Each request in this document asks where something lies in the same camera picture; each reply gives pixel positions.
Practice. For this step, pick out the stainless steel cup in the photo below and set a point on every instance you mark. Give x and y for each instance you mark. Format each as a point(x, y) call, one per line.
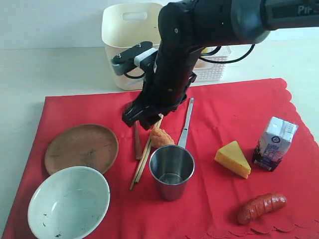
point(171, 166)

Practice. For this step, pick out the yellow cheese wedge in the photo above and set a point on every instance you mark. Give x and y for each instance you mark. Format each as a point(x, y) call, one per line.
point(231, 157)

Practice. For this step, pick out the red table cloth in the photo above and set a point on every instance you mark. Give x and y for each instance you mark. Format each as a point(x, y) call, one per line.
point(221, 114)

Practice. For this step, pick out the wooden chopstick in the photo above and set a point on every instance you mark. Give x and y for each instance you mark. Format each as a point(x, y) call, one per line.
point(132, 183)
point(142, 164)

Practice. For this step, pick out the red grilled sausage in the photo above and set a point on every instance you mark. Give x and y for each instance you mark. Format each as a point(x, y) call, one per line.
point(260, 206)

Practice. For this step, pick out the right wooden chopstick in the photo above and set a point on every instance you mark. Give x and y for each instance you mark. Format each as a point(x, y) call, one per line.
point(142, 164)

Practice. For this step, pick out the large cream plastic bin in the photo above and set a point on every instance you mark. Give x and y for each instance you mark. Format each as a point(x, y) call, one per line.
point(125, 25)

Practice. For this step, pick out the yellow lemon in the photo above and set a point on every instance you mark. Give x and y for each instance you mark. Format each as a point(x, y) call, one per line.
point(207, 50)

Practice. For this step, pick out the pale green bowl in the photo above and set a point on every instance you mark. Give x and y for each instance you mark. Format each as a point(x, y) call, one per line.
point(69, 204)

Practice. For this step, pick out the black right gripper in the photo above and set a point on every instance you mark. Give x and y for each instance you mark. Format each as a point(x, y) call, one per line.
point(165, 86)

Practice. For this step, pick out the white perforated plastic basket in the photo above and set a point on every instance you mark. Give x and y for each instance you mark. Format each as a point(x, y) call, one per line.
point(207, 72)

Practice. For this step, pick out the brown wooden spoon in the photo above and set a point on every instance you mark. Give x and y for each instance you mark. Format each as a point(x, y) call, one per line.
point(137, 143)

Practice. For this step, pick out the left wooden chopstick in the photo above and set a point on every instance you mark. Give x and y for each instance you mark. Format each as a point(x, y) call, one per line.
point(132, 183)

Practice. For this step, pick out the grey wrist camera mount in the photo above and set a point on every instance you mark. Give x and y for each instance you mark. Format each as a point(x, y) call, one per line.
point(140, 55)

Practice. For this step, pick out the silver table knife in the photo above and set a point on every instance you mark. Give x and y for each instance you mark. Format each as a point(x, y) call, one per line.
point(183, 137)

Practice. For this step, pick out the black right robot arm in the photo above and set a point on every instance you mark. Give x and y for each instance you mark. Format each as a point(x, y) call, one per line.
point(186, 28)

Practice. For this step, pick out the orange fried food piece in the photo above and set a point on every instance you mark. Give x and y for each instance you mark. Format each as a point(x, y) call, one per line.
point(160, 138)

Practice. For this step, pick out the brown wooden plate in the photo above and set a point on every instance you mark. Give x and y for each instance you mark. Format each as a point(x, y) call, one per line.
point(90, 145)

